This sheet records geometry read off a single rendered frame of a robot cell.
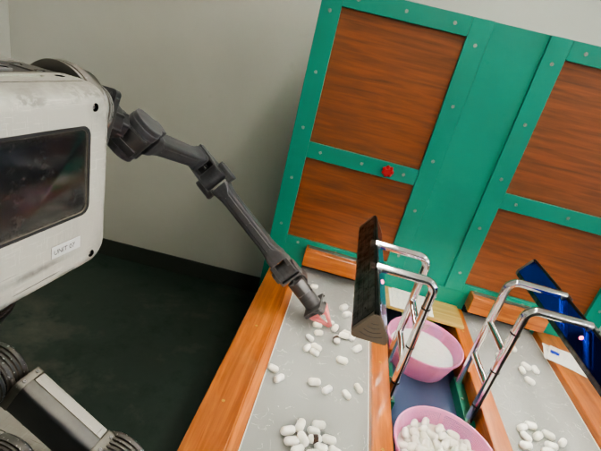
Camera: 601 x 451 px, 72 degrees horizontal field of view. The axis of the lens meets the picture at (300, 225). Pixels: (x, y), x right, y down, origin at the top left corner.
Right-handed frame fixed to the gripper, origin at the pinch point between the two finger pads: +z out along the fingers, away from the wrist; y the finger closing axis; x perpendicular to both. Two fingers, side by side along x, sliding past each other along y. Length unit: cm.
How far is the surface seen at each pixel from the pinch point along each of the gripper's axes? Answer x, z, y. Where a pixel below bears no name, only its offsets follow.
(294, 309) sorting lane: 9.5, -8.7, 5.5
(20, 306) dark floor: 159, -71, 45
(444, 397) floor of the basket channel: -20.5, 36.8, -8.7
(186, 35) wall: 16, -135, 115
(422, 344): -20.6, 26.9, 7.0
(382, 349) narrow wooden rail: -12.4, 13.4, -6.0
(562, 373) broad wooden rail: -55, 63, 11
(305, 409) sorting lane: 2.9, -0.2, -36.7
